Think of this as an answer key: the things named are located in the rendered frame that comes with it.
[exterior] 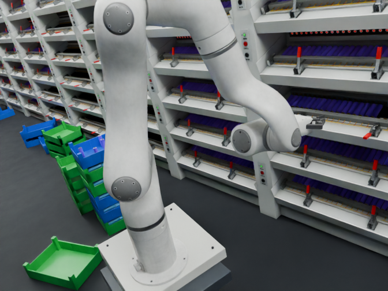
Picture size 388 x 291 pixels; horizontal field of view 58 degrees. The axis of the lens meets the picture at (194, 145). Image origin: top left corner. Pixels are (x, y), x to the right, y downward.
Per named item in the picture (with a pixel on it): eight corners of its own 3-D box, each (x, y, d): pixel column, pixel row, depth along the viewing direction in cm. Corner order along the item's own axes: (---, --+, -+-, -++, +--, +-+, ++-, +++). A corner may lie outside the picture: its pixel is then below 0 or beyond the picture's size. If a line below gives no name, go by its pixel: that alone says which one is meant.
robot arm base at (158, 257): (148, 298, 100) (131, 252, 90) (119, 260, 114) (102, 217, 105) (200, 260, 108) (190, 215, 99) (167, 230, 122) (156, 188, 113)
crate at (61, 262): (29, 278, 163) (22, 265, 160) (59, 247, 179) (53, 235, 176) (77, 290, 150) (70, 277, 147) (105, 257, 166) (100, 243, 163)
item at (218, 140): (255, 162, 162) (245, 141, 154) (172, 138, 205) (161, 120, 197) (278, 133, 170) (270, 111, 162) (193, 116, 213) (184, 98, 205)
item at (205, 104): (250, 124, 153) (239, 99, 145) (164, 107, 196) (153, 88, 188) (274, 95, 161) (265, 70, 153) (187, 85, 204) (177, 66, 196)
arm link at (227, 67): (268, 26, 73) (310, 138, 87) (214, 37, 85) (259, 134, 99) (246, 48, 69) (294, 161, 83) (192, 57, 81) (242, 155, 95)
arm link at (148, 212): (123, 235, 96) (96, 163, 85) (127, 194, 113) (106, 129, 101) (165, 227, 96) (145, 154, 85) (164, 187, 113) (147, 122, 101)
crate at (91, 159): (83, 170, 162) (77, 155, 159) (73, 156, 179) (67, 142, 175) (141, 145, 174) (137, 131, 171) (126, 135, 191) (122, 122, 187)
